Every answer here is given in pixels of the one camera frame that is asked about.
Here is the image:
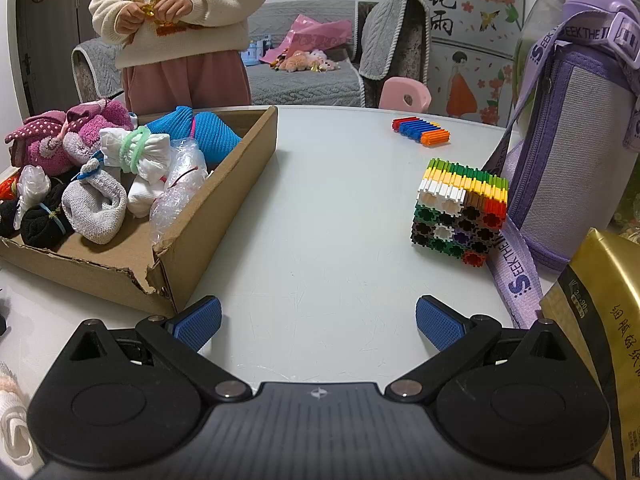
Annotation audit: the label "blue knitted sock bundle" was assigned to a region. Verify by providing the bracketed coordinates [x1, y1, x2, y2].
[146, 106, 242, 169]

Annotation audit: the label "orange plastic bundle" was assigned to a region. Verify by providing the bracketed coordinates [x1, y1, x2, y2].
[0, 174, 18, 202]

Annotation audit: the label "pink polka dot socks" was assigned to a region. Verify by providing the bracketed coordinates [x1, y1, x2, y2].
[4, 99, 134, 177]

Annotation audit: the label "brown cardboard box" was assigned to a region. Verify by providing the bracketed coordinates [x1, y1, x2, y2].
[1, 106, 278, 315]

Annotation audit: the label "colourful block cube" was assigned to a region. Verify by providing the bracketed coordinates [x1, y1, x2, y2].
[411, 158, 509, 268]

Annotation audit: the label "gold packaging box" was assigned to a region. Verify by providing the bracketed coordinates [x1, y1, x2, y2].
[540, 229, 639, 479]

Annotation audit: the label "grey white sock bundle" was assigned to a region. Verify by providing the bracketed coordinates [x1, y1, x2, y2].
[62, 158, 127, 245]

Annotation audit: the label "clear plastic wrapped bundle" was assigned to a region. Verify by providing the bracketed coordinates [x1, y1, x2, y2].
[150, 138, 208, 245]

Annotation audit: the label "black sock bundle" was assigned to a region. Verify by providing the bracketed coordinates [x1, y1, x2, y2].
[1, 179, 74, 250]

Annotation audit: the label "white socks green tie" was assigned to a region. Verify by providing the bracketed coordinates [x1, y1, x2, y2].
[100, 126, 171, 218]

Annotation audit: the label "purple water bottle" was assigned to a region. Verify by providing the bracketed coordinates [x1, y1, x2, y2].
[485, 0, 639, 328]

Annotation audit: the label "small blue orange block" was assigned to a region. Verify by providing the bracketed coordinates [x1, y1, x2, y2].
[392, 117, 450, 148]

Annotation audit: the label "pink plastic chair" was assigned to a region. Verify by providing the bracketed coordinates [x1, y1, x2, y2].
[378, 77, 432, 114]

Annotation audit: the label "grey sofa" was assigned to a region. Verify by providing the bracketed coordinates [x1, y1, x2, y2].
[72, 0, 431, 107]

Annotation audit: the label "child in cream sweater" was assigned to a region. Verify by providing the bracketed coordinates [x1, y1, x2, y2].
[89, 0, 266, 115]

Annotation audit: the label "decorated refrigerator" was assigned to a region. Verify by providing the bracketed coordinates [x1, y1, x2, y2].
[424, 0, 525, 126]

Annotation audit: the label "pink plastic bag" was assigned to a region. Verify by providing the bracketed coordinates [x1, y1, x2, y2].
[259, 14, 352, 64]

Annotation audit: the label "grey door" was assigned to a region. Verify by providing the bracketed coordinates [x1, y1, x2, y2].
[15, 0, 96, 115]

